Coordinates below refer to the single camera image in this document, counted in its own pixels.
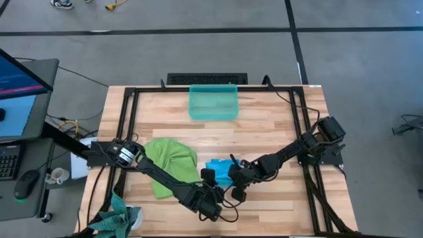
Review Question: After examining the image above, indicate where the blue-screen desk monitor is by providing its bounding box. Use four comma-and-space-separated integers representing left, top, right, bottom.
0, 48, 54, 138

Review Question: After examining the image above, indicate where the black computer mouse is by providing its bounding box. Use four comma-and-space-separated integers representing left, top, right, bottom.
13, 169, 40, 200

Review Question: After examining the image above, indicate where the white mug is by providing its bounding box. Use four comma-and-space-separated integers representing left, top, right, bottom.
44, 167, 70, 185

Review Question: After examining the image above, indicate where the black metal table frame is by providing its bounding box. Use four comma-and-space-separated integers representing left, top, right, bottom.
110, 85, 360, 237

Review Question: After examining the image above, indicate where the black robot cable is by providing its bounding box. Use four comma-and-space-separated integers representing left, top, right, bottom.
262, 75, 321, 133

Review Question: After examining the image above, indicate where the green microfiber towel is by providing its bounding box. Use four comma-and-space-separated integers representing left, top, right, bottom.
142, 138, 198, 200

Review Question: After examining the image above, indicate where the black floor stand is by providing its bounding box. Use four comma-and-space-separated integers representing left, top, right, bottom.
391, 114, 423, 136

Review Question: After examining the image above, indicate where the thin black floor cable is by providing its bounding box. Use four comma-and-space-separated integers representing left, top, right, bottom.
13, 58, 110, 89

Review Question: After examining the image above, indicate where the grey computer cart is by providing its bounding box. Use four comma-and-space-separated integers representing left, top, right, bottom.
0, 58, 60, 222

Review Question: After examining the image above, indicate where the white bin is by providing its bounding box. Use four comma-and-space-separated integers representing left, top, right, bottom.
70, 137, 98, 179

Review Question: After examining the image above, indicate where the yellow floor cable plug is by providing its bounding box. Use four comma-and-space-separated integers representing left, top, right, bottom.
104, 0, 128, 11

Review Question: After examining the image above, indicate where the black keyboard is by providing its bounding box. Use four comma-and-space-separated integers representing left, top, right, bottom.
0, 144, 21, 181

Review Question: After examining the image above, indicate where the yellow coiled cable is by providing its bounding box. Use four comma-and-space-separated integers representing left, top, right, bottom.
58, 120, 80, 138

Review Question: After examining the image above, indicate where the person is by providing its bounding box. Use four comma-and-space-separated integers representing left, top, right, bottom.
50, 0, 93, 10

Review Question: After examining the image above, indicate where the white round container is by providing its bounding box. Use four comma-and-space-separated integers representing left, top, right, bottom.
127, 204, 145, 231

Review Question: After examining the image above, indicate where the black floor vent grate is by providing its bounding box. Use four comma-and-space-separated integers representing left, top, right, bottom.
166, 72, 249, 86

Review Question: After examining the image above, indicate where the teal translucent plastic basket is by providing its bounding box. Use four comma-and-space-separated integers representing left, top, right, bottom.
188, 83, 239, 121

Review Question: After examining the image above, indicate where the blue microfiber towel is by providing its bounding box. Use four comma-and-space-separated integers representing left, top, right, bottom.
205, 158, 241, 188

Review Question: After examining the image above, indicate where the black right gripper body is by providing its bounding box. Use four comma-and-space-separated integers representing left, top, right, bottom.
227, 158, 275, 189

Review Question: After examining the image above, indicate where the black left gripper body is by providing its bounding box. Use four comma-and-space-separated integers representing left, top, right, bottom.
188, 184, 225, 222

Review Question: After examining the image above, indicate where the dark green cloth pile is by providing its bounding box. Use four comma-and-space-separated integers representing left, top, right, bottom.
87, 190, 141, 238

